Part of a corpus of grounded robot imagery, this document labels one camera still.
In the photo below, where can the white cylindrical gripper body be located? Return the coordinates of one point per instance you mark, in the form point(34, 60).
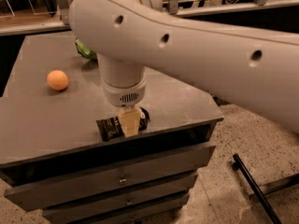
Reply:
point(124, 96)

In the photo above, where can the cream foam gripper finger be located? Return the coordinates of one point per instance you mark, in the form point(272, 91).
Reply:
point(129, 118)

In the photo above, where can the black rxbar chocolate wrapper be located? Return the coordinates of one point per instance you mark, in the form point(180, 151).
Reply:
point(111, 128)

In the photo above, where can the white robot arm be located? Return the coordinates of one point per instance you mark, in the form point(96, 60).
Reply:
point(252, 68)

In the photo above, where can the green chip bag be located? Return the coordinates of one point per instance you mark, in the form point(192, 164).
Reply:
point(84, 51)

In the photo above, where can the orange fruit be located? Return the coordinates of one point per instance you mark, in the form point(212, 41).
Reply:
point(57, 80)

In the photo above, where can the middle cabinet drawer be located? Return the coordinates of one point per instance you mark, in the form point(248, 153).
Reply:
point(120, 198)

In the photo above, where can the cabinet drawer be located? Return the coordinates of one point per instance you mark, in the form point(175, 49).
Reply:
point(120, 198)
point(136, 212)
point(86, 183)

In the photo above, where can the dark grey drawer cabinet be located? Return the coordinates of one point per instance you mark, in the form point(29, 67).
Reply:
point(46, 133)

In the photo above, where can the bottom cabinet drawer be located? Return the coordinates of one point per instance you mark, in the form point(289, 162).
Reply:
point(136, 212)

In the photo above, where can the top cabinet drawer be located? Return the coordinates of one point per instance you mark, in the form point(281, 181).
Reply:
point(86, 183)

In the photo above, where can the black metal base leg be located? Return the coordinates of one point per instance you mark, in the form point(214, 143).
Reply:
point(260, 192)

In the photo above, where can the metal railing frame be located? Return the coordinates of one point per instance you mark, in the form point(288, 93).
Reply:
point(39, 16)

